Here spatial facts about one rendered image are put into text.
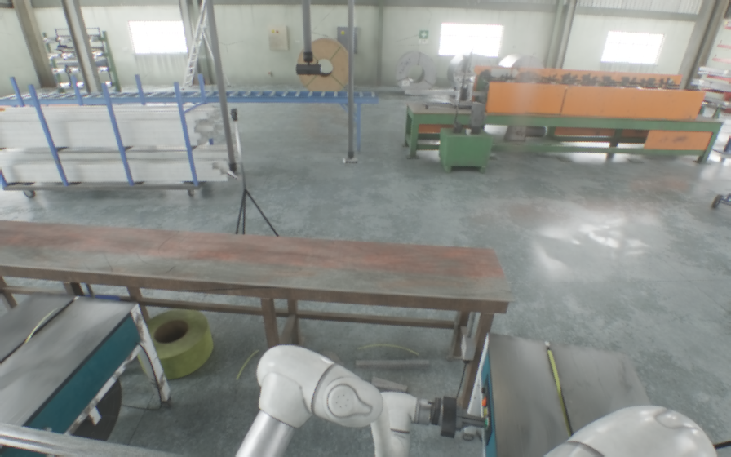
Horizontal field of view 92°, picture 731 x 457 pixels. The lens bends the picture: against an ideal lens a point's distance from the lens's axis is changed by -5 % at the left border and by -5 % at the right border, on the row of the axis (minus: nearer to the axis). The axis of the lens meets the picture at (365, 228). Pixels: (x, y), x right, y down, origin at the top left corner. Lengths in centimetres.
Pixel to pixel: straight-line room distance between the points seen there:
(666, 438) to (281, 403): 74
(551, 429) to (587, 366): 37
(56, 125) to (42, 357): 380
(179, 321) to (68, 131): 321
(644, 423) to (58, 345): 192
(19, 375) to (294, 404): 123
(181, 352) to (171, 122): 290
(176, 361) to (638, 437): 230
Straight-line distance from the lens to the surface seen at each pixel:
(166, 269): 210
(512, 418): 148
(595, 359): 181
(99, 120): 522
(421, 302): 179
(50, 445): 161
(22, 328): 219
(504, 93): 626
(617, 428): 63
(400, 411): 149
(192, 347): 253
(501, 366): 162
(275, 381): 101
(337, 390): 91
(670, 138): 792
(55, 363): 192
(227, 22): 1425
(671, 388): 305
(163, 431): 245
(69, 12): 963
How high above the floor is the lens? 189
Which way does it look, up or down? 29 degrees down
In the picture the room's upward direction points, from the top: 1 degrees clockwise
